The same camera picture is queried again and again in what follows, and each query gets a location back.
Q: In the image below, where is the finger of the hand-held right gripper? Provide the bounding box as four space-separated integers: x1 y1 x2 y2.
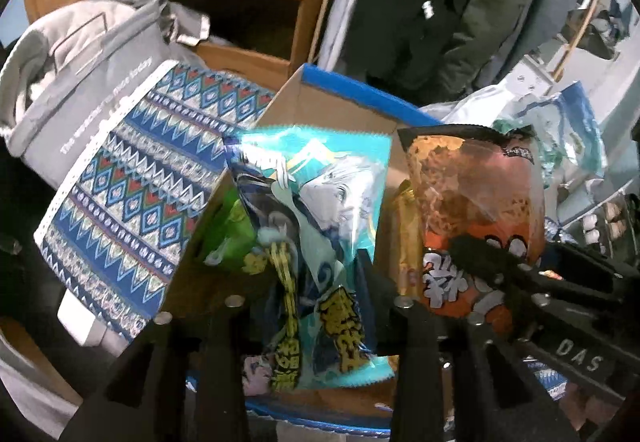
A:
447 233 549 309
544 241 640 306

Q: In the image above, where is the blue patterned tablecloth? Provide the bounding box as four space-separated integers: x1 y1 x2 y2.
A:
33 59 279 359

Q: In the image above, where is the yellow long snack packet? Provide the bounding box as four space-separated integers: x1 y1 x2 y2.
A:
391 183 427 299

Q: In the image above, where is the orange-brown snack bag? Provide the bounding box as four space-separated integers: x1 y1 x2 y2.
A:
396 123 547 339

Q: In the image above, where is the teal cartoon snack packet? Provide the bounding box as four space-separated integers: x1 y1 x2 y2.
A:
222 122 397 396

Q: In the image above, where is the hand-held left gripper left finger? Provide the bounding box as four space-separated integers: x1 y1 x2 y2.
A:
60 293 252 442

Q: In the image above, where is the blue and white plastic bag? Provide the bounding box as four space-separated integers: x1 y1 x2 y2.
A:
539 81 609 179

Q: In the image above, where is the grey storage bag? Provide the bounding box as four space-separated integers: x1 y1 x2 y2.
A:
0 0 172 191

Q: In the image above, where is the green snack bag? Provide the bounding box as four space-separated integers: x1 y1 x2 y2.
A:
201 186 267 276

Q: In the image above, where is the blue cardboard box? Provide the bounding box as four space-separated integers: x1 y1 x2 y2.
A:
159 63 572 439

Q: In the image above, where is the wooden shelf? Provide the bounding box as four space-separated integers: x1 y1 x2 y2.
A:
551 0 607 79

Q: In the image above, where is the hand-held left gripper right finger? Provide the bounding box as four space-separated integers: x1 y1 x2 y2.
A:
366 261 567 442

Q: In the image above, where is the shoe rack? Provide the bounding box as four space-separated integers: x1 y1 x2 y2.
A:
544 191 640 254

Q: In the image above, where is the white table leg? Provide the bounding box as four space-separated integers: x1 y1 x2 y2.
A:
56 291 117 349

